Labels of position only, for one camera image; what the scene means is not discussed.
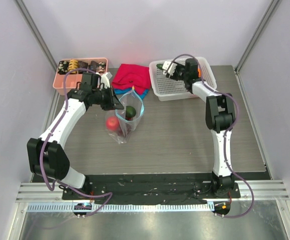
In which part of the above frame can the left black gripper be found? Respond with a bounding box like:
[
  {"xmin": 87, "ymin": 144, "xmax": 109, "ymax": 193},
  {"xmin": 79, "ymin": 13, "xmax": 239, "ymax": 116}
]
[{"xmin": 92, "ymin": 85, "xmax": 124, "ymax": 111}]

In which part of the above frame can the green avocado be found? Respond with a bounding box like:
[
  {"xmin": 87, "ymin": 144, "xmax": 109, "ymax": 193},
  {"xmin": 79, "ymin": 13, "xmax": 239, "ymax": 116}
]
[{"xmin": 125, "ymin": 105, "xmax": 137, "ymax": 120}]

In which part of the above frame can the red apple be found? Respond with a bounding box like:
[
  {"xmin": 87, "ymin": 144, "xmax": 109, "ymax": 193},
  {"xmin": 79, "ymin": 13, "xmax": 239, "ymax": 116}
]
[{"xmin": 106, "ymin": 116, "xmax": 120, "ymax": 132}]

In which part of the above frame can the clear zip top bag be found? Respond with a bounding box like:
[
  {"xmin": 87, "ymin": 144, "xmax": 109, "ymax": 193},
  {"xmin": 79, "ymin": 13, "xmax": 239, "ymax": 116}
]
[{"xmin": 105, "ymin": 88, "xmax": 145, "ymax": 144}]

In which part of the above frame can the purple grape bunch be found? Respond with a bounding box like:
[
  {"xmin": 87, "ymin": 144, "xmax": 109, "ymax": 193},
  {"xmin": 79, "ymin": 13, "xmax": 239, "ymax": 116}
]
[{"xmin": 115, "ymin": 122, "xmax": 131, "ymax": 138}]

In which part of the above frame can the green cucumber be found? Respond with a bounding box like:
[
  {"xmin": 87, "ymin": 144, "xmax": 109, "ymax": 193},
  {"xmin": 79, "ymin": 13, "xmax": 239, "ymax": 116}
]
[{"xmin": 156, "ymin": 63, "xmax": 165, "ymax": 71}]

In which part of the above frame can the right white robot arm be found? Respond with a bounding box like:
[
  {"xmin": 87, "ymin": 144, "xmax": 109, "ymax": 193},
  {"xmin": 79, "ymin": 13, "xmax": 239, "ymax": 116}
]
[{"xmin": 168, "ymin": 57, "xmax": 236, "ymax": 198}]

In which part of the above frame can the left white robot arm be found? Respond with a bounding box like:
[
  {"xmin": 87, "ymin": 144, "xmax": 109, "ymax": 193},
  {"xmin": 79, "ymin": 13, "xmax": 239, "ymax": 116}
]
[{"xmin": 27, "ymin": 70, "xmax": 124, "ymax": 200}]

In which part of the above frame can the blue folded cloth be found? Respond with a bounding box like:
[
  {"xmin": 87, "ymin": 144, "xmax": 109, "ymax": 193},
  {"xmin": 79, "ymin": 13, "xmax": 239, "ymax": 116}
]
[{"xmin": 112, "ymin": 86, "xmax": 150, "ymax": 100}]

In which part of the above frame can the white plastic basket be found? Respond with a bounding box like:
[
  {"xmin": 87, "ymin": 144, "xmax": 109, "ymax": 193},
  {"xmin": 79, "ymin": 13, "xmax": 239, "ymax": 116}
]
[{"xmin": 149, "ymin": 56, "xmax": 217, "ymax": 101}]

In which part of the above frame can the red folded cloth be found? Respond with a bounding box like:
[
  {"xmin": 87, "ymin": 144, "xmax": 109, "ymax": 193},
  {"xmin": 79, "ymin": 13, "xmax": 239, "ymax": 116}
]
[{"xmin": 112, "ymin": 63, "xmax": 151, "ymax": 94}]

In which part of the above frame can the floral end roll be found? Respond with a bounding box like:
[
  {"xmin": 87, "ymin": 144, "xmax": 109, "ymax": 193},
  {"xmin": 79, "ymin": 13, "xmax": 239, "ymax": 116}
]
[{"xmin": 97, "ymin": 61, "xmax": 107, "ymax": 74}]

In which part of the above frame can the black patterned roll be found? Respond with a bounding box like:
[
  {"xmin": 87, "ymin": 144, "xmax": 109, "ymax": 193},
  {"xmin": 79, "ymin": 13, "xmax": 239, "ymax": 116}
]
[{"xmin": 88, "ymin": 60, "xmax": 99, "ymax": 73}]

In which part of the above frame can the pink compartment tray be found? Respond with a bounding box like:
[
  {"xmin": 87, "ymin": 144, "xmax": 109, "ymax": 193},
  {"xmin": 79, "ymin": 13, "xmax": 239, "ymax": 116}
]
[{"xmin": 53, "ymin": 57, "xmax": 108, "ymax": 96}]

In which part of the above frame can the dark brown roll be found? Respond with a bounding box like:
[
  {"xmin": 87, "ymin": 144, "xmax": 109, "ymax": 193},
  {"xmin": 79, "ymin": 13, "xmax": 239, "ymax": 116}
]
[{"xmin": 78, "ymin": 60, "xmax": 88, "ymax": 74}]

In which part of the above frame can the yellow striped roll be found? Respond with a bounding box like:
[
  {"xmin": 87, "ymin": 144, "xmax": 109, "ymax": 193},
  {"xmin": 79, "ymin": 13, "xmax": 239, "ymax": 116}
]
[{"xmin": 68, "ymin": 59, "xmax": 79, "ymax": 74}]

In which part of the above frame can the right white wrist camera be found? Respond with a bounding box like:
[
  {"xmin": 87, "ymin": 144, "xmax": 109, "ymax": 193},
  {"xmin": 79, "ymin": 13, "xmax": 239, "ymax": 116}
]
[{"xmin": 162, "ymin": 61, "xmax": 177, "ymax": 78}]

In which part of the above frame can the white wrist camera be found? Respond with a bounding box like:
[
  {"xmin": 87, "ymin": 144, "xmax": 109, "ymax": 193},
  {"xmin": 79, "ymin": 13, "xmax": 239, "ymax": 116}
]
[
  {"xmin": 99, "ymin": 72, "xmax": 112, "ymax": 89},
  {"xmin": 162, "ymin": 61, "xmax": 177, "ymax": 78}
]

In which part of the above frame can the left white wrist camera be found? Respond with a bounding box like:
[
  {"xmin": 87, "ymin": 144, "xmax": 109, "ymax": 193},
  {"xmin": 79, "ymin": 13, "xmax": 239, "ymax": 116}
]
[{"xmin": 99, "ymin": 72, "xmax": 112, "ymax": 89}]

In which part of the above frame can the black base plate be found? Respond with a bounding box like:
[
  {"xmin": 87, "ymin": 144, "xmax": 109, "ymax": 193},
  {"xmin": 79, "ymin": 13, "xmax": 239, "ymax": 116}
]
[{"xmin": 33, "ymin": 171, "xmax": 270, "ymax": 205}]

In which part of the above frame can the aluminium frame rail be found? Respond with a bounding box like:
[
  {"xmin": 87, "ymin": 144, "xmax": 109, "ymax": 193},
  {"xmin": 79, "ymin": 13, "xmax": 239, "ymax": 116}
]
[{"xmin": 16, "ymin": 180, "xmax": 289, "ymax": 205}]

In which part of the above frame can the white slotted cable duct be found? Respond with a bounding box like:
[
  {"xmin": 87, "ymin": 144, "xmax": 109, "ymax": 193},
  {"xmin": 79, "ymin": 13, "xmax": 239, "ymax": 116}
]
[{"xmin": 27, "ymin": 201, "xmax": 214, "ymax": 214}]

